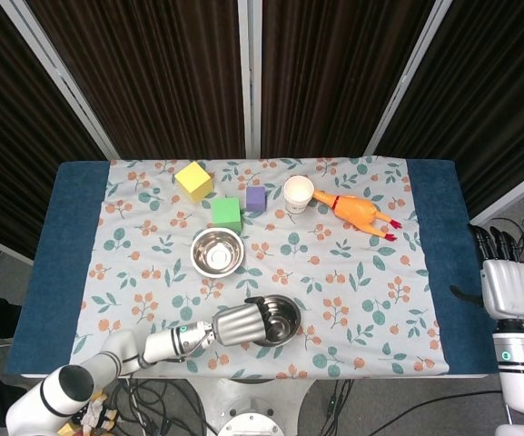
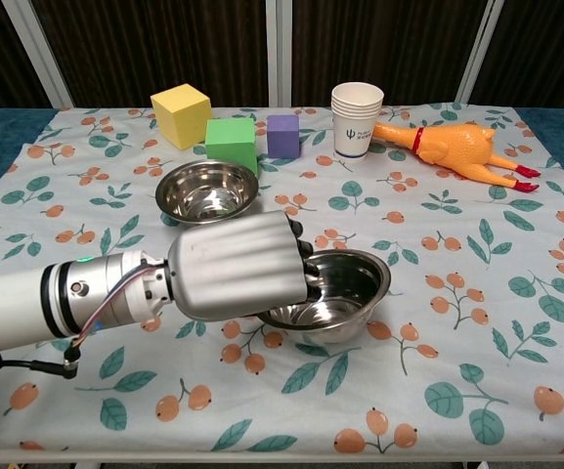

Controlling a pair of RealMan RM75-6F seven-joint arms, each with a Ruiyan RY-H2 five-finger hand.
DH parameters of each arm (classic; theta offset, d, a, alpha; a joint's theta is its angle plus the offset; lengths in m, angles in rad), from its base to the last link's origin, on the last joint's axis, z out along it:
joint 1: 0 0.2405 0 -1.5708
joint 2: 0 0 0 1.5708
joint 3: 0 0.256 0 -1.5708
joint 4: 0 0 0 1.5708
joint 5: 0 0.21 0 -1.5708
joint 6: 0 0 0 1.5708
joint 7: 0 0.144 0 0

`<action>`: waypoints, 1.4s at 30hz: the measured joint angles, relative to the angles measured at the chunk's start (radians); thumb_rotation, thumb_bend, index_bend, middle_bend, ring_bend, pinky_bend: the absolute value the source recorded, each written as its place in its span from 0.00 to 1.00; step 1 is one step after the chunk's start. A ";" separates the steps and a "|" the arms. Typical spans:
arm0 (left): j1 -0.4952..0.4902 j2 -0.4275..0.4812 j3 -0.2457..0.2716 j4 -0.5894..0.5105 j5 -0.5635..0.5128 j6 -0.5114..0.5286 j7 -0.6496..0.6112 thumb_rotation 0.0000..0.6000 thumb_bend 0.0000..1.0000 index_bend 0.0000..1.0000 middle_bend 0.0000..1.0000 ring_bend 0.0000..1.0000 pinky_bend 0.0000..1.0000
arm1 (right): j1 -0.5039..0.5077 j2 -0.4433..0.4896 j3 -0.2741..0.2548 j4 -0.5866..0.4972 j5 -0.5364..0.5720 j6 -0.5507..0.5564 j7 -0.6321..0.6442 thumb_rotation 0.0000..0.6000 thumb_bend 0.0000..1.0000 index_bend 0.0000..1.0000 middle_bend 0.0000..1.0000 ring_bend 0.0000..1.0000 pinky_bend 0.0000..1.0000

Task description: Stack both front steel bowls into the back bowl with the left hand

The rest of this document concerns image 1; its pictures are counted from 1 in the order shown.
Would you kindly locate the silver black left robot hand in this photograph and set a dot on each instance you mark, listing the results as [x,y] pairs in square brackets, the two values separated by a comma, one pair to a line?
[239,324]

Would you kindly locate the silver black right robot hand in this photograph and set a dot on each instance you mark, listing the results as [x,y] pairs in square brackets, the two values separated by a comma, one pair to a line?
[509,290]

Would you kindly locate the metal bowl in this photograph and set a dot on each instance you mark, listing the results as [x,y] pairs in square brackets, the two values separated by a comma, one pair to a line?
[217,254]
[284,320]
[282,343]

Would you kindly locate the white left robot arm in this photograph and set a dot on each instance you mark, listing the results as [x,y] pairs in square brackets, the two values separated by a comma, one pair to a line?
[107,359]

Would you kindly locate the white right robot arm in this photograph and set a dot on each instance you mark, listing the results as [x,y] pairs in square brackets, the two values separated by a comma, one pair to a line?
[518,377]

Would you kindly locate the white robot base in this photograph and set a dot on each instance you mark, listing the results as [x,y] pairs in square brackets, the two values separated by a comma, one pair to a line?
[252,404]

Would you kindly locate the floral tablecloth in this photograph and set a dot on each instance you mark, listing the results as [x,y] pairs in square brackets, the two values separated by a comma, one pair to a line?
[343,290]

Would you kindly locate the green cube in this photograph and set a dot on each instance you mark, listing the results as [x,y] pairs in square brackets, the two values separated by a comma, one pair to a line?
[226,212]

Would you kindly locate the purple cube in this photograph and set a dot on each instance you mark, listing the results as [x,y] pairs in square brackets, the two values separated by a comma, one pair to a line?
[255,198]

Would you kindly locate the white paper cup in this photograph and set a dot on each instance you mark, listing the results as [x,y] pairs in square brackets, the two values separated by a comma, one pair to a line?
[298,193]

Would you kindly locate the yellow cube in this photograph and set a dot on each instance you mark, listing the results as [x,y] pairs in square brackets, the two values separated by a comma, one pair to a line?
[193,181]

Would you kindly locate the orange rubber chicken toy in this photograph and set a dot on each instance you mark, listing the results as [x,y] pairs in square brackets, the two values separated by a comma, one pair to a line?
[357,212]

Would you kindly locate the blue table cover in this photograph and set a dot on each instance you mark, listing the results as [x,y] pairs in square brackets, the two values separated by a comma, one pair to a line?
[66,236]

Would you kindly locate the dark pleated partition panel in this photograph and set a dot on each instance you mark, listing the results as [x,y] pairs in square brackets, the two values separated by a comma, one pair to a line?
[334,82]
[16,136]
[493,91]
[152,82]

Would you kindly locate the yellow block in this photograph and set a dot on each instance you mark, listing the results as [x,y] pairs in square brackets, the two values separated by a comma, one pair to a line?
[68,430]

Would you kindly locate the white partition frame bar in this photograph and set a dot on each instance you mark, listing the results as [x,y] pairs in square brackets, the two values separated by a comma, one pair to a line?
[2,247]
[516,199]

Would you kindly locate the white partition frame post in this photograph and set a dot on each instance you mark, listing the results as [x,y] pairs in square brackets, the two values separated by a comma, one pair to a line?
[57,72]
[406,77]
[249,68]

